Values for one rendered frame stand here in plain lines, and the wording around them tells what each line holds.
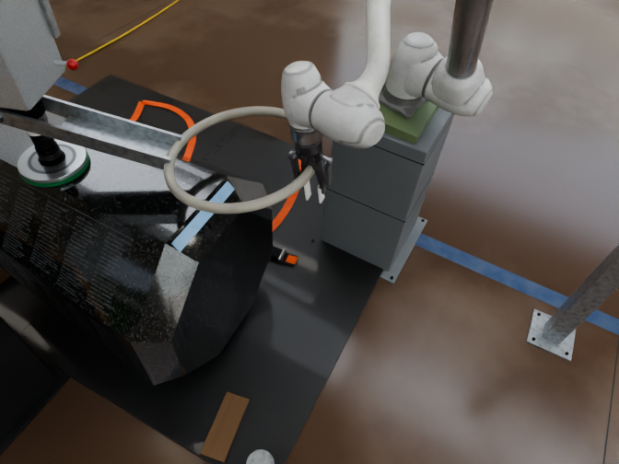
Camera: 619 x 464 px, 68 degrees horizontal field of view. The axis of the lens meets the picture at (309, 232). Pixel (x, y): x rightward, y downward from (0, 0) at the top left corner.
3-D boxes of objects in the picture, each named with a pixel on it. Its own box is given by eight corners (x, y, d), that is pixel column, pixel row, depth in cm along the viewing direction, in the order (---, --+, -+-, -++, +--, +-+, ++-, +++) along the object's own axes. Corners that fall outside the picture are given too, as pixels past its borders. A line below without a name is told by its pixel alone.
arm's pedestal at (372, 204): (348, 188, 274) (368, 64, 212) (426, 221, 260) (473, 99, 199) (307, 243, 245) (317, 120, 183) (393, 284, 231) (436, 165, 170)
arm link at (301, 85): (276, 121, 121) (311, 141, 114) (267, 67, 110) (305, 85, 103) (306, 103, 126) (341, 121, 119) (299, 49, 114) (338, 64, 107)
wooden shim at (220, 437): (224, 463, 173) (224, 462, 172) (200, 454, 174) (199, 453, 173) (249, 400, 188) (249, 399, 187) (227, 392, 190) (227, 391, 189)
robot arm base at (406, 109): (386, 75, 196) (389, 64, 191) (431, 98, 189) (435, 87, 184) (362, 95, 187) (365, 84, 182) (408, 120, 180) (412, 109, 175)
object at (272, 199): (141, 214, 130) (137, 206, 128) (192, 112, 162) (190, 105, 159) (311, 218, 122) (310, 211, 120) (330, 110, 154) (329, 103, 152)
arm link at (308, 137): (296, 108, 125) (298, 125, 129) (282, 127, 120) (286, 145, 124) (327, 112, 122) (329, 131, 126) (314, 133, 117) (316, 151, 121)
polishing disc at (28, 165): (93, 141, 162) (92, 138, 161) (77, 183, 148) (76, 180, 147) (30, 140, 160) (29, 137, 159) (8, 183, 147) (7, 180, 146)
